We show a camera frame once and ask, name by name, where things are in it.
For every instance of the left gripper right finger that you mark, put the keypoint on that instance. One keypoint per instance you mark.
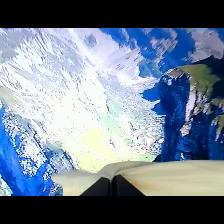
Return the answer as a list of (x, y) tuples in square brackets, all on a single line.
[(121, 187)]

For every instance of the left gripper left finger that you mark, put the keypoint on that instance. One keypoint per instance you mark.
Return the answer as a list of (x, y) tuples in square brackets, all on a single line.
[(101, 188)]

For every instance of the beige T-shirt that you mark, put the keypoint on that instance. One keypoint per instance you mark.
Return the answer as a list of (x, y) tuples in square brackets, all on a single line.
[(183, 180)]

